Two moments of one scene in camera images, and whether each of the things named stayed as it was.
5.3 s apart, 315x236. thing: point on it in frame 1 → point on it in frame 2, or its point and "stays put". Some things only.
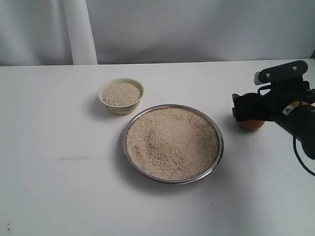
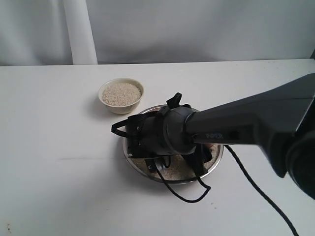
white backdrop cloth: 67,32 stays put
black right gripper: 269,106 → 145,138
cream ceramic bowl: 121,95 stays put
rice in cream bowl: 121,94 stays put
